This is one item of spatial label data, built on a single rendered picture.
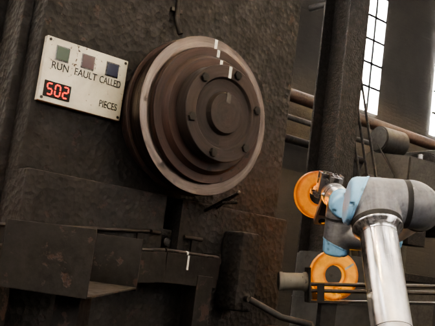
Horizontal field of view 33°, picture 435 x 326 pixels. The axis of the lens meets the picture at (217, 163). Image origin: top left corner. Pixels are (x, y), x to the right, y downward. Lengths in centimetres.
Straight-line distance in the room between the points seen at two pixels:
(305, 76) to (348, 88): 485
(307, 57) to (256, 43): 897
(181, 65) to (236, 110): 20
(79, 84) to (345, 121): 462
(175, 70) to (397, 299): 91
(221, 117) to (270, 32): 60
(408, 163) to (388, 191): 825
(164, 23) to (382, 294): 114
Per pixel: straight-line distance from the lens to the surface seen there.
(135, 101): 207
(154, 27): 229
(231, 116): 211
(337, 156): 642
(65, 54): 208
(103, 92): 213
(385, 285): 161
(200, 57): 214
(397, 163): 1010
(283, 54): 263
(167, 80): 208
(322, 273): 234
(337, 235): 211
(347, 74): 660
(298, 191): 237
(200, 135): 204
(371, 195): 171
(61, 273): 151
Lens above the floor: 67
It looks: 8 degrees up
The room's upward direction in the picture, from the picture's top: 7 degrees clockwise
